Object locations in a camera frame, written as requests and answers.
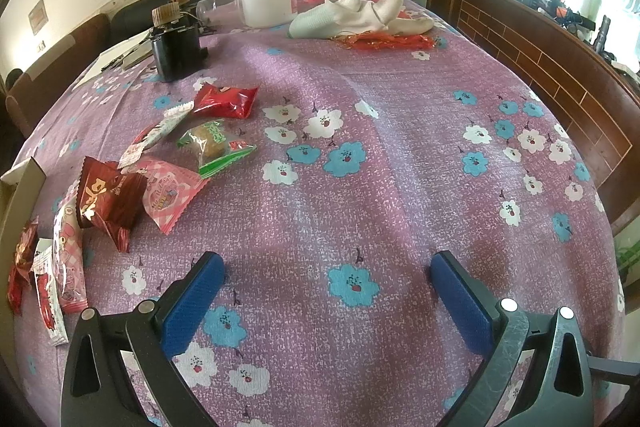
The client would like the small red snack packet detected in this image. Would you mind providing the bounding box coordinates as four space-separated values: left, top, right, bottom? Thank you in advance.
6 217 39 317

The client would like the pink white snack packet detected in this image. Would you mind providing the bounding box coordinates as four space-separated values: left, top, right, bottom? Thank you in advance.
53 196 88 314

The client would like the dark red gold snack packet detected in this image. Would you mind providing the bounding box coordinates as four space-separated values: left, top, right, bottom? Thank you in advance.
76 156 148 253

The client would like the pink checkered snack packet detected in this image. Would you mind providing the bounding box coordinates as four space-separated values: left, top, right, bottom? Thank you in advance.
122 156 208 235

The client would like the green cake snack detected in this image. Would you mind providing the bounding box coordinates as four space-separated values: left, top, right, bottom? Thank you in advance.
177 120 256 179

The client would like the silver red snack packet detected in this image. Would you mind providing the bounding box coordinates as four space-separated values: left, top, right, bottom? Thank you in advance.
32 239 68 346

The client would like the white red snack packet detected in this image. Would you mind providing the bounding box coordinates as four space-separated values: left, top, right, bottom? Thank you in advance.
117 101 194 169

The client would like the cardboard tray box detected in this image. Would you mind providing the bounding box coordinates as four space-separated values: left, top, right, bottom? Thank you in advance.
0 157 46 365

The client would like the purple floral tablecloth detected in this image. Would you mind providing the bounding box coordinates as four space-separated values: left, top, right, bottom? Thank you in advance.
20 23 625 426

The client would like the wooden cabinet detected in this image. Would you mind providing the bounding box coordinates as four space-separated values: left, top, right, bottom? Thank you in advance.
427 0 639 232

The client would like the brown armchair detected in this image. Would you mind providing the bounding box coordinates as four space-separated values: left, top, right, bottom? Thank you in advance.
6 14 111 138

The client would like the white paper sheet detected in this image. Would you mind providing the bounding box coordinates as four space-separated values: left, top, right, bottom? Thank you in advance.
70 29 151 90

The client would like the black jar with cork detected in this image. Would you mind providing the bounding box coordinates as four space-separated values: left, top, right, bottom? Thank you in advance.
151 1 208 83

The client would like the orange red plastic wrapper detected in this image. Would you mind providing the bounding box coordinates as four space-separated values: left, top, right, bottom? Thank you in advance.
332 31 437 51

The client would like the clear plastic cup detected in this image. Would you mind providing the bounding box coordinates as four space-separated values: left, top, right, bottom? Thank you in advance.
195 0 242 27

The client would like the white cloth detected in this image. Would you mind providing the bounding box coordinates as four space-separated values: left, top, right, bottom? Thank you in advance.
288 0 435 39

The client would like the small wall plaque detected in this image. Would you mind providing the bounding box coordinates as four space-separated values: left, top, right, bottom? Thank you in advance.
28 0 49 36

